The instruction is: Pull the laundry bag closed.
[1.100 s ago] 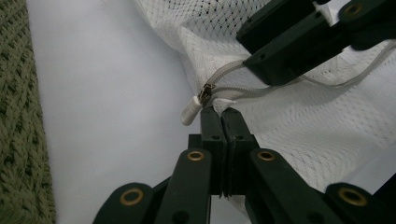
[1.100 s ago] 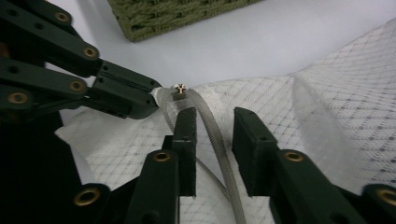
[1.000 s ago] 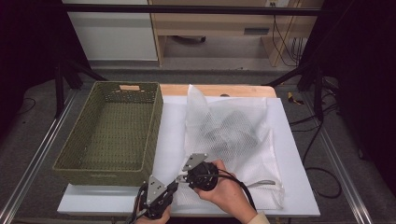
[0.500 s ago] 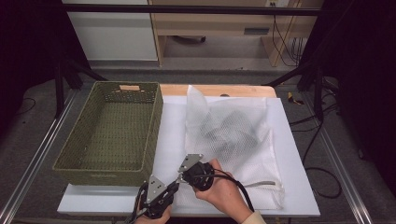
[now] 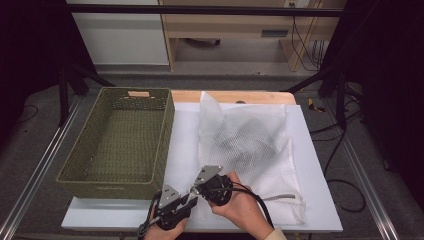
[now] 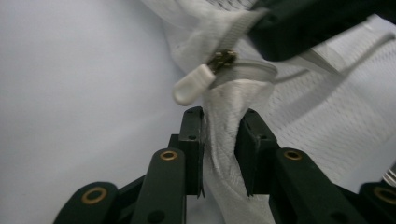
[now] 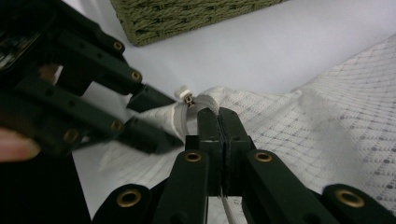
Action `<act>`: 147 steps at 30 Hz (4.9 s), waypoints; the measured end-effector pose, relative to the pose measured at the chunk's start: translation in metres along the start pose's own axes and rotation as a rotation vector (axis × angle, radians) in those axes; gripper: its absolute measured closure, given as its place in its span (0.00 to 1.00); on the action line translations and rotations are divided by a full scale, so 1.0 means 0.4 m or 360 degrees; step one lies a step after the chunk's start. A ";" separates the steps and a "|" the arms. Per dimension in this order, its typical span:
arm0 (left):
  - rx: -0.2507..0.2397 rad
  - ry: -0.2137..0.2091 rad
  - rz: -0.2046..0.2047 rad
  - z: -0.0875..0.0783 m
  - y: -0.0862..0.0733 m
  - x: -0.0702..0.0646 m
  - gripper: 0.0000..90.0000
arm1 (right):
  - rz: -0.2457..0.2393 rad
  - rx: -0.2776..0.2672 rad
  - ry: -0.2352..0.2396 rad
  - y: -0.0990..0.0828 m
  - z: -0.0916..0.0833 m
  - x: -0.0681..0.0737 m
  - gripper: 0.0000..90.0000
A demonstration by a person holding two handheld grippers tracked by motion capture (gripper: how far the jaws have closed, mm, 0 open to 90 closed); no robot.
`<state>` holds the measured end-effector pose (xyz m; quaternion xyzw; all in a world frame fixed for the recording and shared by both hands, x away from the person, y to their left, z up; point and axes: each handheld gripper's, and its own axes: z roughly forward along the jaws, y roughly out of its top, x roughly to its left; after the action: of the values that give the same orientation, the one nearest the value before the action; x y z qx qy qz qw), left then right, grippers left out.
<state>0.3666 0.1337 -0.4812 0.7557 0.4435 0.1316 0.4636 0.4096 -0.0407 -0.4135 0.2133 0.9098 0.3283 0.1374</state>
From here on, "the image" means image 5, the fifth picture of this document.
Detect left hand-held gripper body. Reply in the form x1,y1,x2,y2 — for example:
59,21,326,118
154,183,194,232

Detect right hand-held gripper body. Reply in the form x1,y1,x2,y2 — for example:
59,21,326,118
191,164,234,207

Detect light blue jeans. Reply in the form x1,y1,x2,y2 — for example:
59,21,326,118
214,117,278,169

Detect white mesh laundry bag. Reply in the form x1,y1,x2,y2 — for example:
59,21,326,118
196,90,307,227

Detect green woven basket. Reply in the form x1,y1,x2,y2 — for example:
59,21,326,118
55,86,176,201

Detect person's left hand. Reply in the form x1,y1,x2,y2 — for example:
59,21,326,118
143,206,189,240

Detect person's right hand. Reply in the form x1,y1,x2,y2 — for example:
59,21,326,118
209,170,275,240

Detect white board sheet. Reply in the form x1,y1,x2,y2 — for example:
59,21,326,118
61,101,344,233

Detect small yellow and black object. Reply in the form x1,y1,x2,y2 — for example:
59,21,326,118
307,97,327,114

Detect black metal stand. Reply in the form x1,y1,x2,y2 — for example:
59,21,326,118
281,61,364,131
57,61,116,128

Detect light wooden desk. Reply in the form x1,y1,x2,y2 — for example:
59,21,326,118
159,0,346,73

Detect white cabinet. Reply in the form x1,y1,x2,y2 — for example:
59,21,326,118
65,0,170,66

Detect black horizontal metal bar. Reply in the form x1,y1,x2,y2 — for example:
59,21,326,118
68,3,346,18

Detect black curtain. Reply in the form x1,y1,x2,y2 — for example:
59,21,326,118
319,0,424,211
0,0,99,154

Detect left hand-held gripper cable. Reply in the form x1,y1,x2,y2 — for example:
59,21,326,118
137,190,163,239

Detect hand-held gripper cable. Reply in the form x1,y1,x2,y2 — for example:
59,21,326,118
213,186,276,231
137,190,163,239

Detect right hand-held gripper cable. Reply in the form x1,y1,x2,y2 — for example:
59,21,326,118
213,186,276,231

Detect straight black floor cable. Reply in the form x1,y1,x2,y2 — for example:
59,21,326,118
309,111,363,143

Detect looped black floor cable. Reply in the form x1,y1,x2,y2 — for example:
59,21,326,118
324,129,367,214

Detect aluminium rail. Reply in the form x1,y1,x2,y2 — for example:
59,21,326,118
0,95,85,240
321,98,401,240

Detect thin black floor cable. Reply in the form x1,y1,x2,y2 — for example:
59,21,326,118
14,104,40,126

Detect hanging black cables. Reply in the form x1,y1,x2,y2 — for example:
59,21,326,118
290,14,330,73

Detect white wall socket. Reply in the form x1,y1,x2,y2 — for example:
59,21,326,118
283,0,312,9

